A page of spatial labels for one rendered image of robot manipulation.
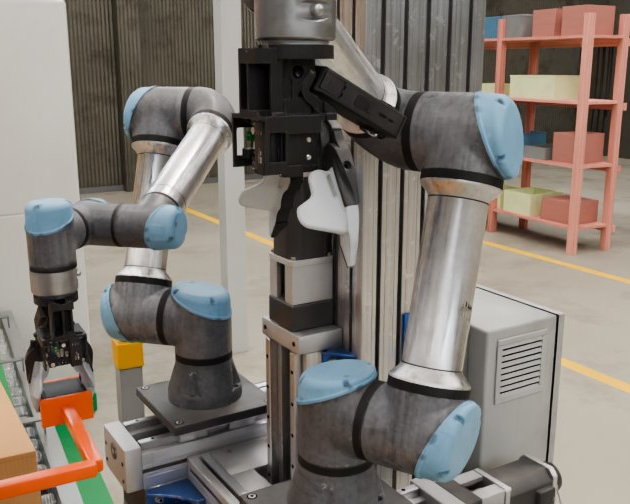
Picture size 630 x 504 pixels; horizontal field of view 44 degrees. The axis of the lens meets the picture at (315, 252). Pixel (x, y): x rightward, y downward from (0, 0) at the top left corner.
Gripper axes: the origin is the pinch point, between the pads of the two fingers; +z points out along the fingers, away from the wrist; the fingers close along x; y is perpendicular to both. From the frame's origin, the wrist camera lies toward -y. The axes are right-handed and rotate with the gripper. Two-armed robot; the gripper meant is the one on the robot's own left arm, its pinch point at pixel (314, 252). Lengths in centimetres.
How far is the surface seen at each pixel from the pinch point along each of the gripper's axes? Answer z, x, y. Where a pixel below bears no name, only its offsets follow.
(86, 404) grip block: 39, -61, 8
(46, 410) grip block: 38, -62, 15
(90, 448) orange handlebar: 38, -44, 13
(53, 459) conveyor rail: 93, -148, -3
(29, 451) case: 51, -74, 16
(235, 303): 121, -338, -151
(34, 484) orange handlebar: 39, -40, 22
